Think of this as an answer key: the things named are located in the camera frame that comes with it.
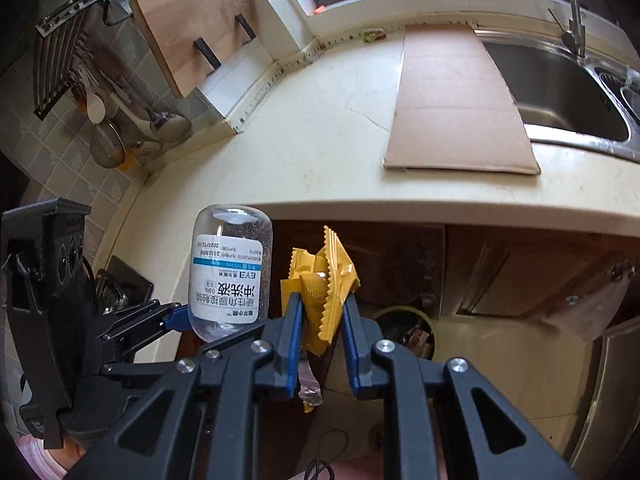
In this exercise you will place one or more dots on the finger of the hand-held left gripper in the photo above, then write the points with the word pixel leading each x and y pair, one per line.
pixel 240 336
pixel 160 317

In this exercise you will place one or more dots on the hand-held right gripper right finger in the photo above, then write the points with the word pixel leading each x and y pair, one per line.
pixel 350 360

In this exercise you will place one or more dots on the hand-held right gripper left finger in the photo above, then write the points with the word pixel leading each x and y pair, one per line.
pixel 295 350

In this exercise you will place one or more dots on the silver foil wrapper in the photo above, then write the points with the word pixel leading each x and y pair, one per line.
pixel 310 390

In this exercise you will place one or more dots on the round trash bin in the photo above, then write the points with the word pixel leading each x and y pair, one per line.
pixel 400 325

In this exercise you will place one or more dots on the clear plastic bottle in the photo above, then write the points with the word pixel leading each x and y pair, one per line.
pixel 230 270

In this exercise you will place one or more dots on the yellow snack packet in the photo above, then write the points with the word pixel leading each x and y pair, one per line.
pixel 330 280

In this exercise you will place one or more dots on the person's pink clothing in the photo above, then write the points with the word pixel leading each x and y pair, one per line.
pixel 360 470

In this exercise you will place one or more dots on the wooden base cabinet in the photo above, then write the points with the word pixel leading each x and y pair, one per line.
pixel 500 270

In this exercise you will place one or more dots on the white rice paddle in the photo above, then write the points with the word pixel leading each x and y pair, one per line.
pixel 96 107

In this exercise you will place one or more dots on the black utensil hanging rack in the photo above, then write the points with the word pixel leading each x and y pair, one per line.
pixel 60 55

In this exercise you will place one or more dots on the brown cardboard sheet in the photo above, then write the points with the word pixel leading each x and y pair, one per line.
pixel 450 110

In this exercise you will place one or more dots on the wooden cutting board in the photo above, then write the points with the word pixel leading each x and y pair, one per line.
pixel 190 25

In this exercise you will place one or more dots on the small green wrapper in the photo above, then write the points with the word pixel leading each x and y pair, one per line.
pixel 375 36

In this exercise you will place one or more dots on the steel sink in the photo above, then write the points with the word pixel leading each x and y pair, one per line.
pixel 560 90

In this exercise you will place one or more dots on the steel faucet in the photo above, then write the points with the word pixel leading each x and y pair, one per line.
pixel 575 30

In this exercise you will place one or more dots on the black wall rack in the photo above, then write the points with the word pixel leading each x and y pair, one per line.
pixel 207 52

